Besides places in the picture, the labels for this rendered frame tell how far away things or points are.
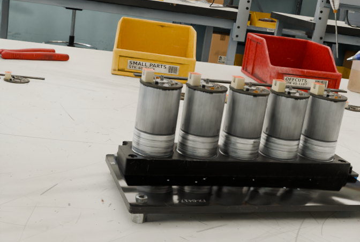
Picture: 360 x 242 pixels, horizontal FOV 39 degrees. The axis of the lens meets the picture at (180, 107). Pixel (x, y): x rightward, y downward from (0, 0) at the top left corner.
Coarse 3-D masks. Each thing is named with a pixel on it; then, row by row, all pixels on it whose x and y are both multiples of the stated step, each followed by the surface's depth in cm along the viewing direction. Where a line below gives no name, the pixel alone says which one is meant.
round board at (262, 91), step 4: (232, 88) 30; (244, 88) 30; (248, 88) 30; (256, 88) 31; (260, 88) 31; (264, 88) 32; (240, 92) 30; (244, 92) 30; (248, 92) 30; (252, 92) 30; (260, 92) 30; (264, 92) 30; (268, 92) 31
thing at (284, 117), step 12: (276, 96) 31; (276, 108) 31; (288, 108) 31; (300, 108) 31; (264, 120) 32; (276, 120) 31; (288, 120) 31; (300, 120) 31; (264, 132) 32; (276, 132) 31; (288, 132) 31; (300, 132) 32; (264, 144) 32; (276, 144) 31; (288, 144) 31; (276, 156) 32; (288, 156) 32
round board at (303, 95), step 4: (288, 88) 33; (272, 92) 31; (276, 92) 31; (280, 92) 31; (284, 92) 31; (288, 92) 31; (296, 92) 32; (300, 92) 32; (304, 92) 32; (288, 96) 31; (292, 96) 31; (296, 96) 31; (300, 96) 31; (304, 96) 31; (308, 96) 31
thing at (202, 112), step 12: (192, 96) 29; (204, 96) 29; (216, 96) 29; (192, 108) 29; (204, 108) 29; (216, 108) 29; (192, 120) 29; (204, 120) 29; (216, 120) 30; (180, 132) 30; (192, 132) 30; (204, 132) 29; (216, 132) 30; (180, 144) 30; (192, 144) 30; (204, 144) 30; (216, 144) 30; (192, 156) 30; (204, 156) 30
